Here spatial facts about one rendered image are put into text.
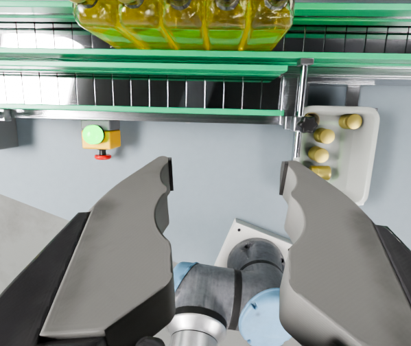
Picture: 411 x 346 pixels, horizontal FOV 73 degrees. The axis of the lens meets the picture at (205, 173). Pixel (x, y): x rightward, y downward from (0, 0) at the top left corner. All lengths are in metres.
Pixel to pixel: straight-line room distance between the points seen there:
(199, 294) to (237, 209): 0.28
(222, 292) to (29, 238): 1.54
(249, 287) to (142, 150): 0.42
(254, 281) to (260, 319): 0.07
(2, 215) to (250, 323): 1.68
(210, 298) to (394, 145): 0.58
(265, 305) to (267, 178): 0.32
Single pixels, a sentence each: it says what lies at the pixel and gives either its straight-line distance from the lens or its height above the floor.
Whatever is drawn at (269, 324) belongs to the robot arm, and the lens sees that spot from 0.60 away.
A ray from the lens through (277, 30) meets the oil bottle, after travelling 0.42.
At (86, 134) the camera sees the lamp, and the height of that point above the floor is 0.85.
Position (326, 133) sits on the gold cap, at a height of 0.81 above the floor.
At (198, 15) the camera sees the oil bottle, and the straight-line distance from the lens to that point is 0.40.
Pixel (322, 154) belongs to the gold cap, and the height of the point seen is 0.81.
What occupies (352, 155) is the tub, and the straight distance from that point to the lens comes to 0.77.
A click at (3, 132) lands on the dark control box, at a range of 0.85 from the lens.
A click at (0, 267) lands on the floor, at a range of 2.17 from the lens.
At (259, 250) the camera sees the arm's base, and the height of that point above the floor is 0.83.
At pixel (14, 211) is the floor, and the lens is 1.96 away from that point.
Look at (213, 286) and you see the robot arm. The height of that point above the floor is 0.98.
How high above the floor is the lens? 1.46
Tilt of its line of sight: 78 degrees down
